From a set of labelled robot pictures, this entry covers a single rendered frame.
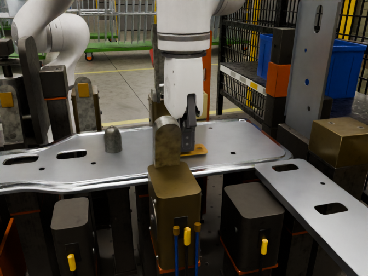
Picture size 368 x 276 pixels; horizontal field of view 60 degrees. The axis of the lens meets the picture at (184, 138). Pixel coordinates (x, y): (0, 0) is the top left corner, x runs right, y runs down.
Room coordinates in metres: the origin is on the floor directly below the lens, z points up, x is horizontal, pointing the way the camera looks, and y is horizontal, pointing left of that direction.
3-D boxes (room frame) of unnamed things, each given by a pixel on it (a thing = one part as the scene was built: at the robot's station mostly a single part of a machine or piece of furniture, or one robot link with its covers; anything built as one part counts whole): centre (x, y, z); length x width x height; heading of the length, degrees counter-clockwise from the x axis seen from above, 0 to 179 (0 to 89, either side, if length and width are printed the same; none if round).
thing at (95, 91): (0.74, 0.23, 0.88); 0.11 x 0.07 x 0.37; 14
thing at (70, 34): (1.10, 0.41, 1.10); 0.19 x 0.12 x 0.24; 128
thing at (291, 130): (0.64, -0.25, 0.85); 0.12 x 0.03 x 0.30; 14
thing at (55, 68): (0.73, 0.30, 0.91); 0.07 x 0.05 x 0.42; 14
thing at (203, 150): (0.54, 0.00, 1.01); 0.08 x 0.04 x 0.01; 104
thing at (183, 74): (0.54, 0.00, 1.14); 0.10 x 0.07 x 0.11; 14
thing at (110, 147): (0.56, 0.13, 1.02); 0.03 x 0.03 x 0.07
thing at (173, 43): (0.54, 0.00, 1.20); 0.09 x 0.08 x 0.03; 14
